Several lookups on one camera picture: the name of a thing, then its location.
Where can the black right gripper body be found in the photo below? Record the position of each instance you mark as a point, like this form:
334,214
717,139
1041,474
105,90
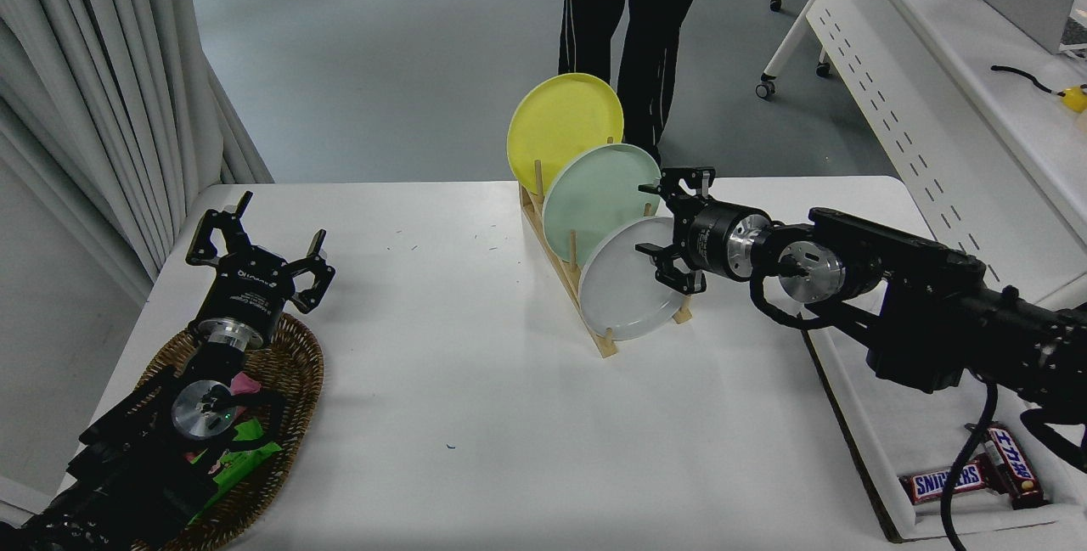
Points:
709,238

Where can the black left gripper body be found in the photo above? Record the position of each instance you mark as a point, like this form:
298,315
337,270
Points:
250,288

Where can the grey plate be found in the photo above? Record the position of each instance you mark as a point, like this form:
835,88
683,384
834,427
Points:
620,296

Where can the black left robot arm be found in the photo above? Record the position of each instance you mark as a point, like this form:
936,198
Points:
127,466

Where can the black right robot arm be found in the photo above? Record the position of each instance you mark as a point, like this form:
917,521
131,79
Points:
934,296

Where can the pale green plate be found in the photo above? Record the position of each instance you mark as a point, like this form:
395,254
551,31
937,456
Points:
594,194

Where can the wooden plate rack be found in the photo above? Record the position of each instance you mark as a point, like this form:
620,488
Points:
606,345

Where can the yellow plate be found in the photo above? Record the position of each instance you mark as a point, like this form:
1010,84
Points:
560,122

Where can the brown wicker basket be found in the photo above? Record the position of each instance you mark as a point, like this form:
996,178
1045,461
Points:
289,373

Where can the pink snack packet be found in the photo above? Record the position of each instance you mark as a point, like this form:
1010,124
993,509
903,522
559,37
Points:
248,385

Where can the green snack packet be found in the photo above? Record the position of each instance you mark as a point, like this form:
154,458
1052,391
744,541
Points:
250,458

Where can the grey curtain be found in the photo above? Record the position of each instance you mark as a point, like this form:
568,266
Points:
85,67

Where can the white perforated desk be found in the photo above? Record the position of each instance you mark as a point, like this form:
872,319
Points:
892,67

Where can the white lined cardboard tray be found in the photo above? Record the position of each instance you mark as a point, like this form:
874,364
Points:
883,424

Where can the brown Snickers bar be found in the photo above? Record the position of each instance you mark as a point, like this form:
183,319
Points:
943,481

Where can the red printed snack bar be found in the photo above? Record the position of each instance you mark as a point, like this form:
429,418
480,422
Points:
1015,466

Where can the yellow round object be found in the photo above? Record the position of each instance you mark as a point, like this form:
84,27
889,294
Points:
1074,98

